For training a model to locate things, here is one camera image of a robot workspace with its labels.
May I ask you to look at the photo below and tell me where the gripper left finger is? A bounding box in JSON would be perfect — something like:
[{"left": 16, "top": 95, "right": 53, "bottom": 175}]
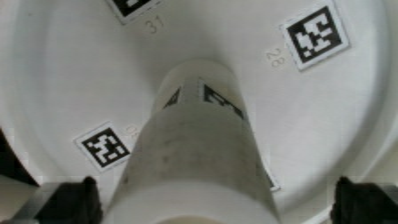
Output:
[{"left": 10, "top": 175, "right": 104, "bottom": 224}]

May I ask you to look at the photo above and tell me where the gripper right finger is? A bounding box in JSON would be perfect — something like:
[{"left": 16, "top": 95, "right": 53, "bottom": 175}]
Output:
[{"left": 330, "top": 177, "right": 398, "bottom": 224}]

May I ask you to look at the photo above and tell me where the white cylindrical table leg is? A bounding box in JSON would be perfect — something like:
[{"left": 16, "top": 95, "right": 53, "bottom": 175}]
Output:
[{"left": 103, "top": 60, "right": 280, "bottom": 224}]

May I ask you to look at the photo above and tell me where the white round table top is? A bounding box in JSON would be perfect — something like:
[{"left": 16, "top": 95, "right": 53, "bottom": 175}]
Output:
[{"left": 0, "top": 0, "right": 398, "bottom": 224}]

